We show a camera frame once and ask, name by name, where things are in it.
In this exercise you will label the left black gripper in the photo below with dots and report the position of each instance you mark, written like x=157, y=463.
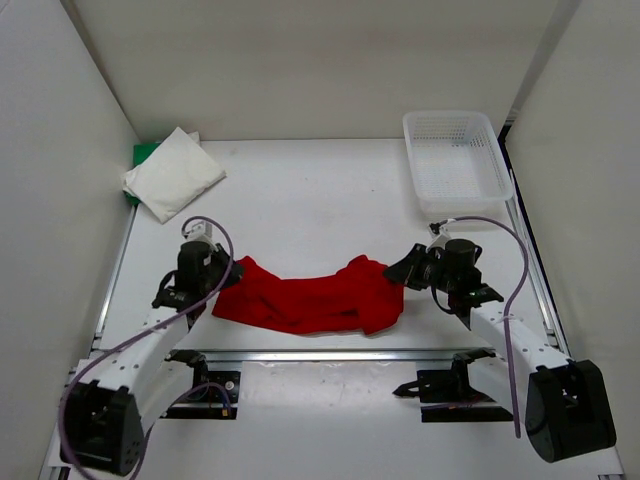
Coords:
x=234, y=275

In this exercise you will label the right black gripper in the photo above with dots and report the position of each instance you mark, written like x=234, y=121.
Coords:
x=407, y=272

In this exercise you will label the red t shirt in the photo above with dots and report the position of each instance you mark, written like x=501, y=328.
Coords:
x=355, y=298

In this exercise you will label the white t shirt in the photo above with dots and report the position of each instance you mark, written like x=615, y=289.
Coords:
x=175, y=173

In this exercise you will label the green t shirt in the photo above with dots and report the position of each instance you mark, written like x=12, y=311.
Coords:
x=141, y=153

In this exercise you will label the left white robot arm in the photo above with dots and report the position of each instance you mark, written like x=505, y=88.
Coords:
x=109, y=408

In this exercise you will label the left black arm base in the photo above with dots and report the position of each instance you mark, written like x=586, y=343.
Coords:
x=214, y=391

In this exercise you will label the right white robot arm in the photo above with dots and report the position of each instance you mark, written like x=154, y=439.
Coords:
x=560, y=404

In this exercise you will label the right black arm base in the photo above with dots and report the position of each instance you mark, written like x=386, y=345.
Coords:
x=446, y=396

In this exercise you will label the white plastic basket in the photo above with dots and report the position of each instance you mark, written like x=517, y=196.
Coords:
x=456, y=164

